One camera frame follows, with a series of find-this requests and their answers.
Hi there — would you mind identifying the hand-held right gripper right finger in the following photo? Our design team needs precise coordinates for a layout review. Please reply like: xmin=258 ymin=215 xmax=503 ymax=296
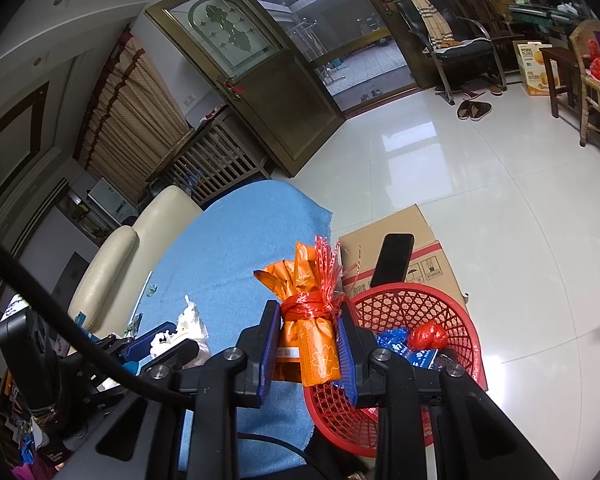
xmin=336 ymin=304 xmax=556 ymax=480

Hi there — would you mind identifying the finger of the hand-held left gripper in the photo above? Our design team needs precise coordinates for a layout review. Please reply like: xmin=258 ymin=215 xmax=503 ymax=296
xmin=135 ymin=339 xmax=212 ymax=377
xmin=87 ymin=321 xmax=181 ymax=376

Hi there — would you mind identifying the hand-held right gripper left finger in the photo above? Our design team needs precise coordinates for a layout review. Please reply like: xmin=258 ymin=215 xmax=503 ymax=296
xmin=60 ymin=300 xmax=283 ymax=480

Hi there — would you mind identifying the white tissue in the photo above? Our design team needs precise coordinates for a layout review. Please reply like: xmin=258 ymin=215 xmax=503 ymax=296
xmin=150 ymin=296 xmax=212 ymax=368

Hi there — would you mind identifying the orange flower-print packet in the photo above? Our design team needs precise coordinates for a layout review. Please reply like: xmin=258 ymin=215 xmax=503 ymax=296
xmin=253 ymin=234 xmax=348 ymax=387

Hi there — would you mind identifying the large blue foil packet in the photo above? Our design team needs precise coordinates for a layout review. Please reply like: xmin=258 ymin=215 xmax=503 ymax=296
xmin=395 ymin=345 xmax=448 ymax=371

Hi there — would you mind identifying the red plastic basket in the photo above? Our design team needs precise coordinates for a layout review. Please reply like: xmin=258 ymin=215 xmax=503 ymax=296
xmin=302 ymin=282 xmax=482 ymax=458

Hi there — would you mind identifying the red plastic bag ball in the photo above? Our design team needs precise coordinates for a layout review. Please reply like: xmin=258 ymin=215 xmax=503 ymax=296
xmin=407 ymin=321 xmax=448 ymax=351

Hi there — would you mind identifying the blue plastic bag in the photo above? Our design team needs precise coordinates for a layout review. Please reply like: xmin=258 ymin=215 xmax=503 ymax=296
xmin=375 ymin=327 xmax=411 ymax=353

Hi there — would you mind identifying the black phone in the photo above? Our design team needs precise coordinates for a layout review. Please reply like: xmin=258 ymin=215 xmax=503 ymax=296
xmin=370 ymin=233 xmax=415 ymax=288

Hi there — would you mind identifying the cream leather sofa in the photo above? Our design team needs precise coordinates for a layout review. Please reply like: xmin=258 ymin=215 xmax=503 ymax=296
xmin=67 ymin=185 xmax=203 ymax=333

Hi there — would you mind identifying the cardboard box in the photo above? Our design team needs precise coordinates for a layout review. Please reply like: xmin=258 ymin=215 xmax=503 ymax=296
xmin=337 ymin=204 xmax=471 ymax=306

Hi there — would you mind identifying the blue tablecloth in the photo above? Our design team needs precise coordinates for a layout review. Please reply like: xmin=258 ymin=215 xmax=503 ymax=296
xmin=130 ymin=180 xmax=333 ymax=476

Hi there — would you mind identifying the white appliance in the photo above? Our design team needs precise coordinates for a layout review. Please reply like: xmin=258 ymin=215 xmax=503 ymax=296
xmin=87 ymin=177 xmax=137 ymax=221

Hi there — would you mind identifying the wooden crib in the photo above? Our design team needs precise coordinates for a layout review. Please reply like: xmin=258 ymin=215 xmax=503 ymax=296
xmin=150 ymin=105 xmax=276 ymax=211

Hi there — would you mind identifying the tan curtain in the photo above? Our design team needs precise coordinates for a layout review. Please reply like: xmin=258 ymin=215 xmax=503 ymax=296
xmin=75 ymin=27 xmax=196 ymax=201

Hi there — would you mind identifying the wooden glass door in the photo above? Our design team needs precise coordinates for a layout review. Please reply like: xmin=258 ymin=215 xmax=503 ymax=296
xmin=145 ymin=0 xmax=348 ymax=178

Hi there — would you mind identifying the black armchair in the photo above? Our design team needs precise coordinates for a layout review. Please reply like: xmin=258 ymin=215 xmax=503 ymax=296
xmin=395 ymin=0 xmax=508 ymax=106

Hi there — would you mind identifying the yellow carton box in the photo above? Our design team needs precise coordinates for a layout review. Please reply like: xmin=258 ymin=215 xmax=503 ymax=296
xmin=517 ymin=40 xmax=563 ymax=97

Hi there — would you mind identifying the striped towel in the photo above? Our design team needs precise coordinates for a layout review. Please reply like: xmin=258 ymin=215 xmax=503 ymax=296
xmin=409 ymin=0 xmax=461 ymax=48

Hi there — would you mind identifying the wicker chair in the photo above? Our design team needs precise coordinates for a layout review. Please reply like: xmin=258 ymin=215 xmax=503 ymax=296
xmin=570 ymin=20 xmax=600 ymax=148

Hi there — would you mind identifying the dark wooden side table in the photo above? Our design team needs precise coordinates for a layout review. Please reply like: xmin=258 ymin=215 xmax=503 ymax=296
xmin=540 ymin=46 xmax=588 ymax=120

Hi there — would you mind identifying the dark wooden chair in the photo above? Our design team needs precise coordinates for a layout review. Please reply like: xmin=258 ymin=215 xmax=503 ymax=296
xmin=450 ymin=0 xmax=513 ymax=43

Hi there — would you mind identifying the glass table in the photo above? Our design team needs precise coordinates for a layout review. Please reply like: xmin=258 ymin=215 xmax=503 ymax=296
xmin=510 ymin=0 xmax=581 ymax=26

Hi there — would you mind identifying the black cable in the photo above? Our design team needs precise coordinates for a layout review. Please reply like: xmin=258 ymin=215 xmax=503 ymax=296
xmin=0 ymin=230 xmax=191 ymax=406

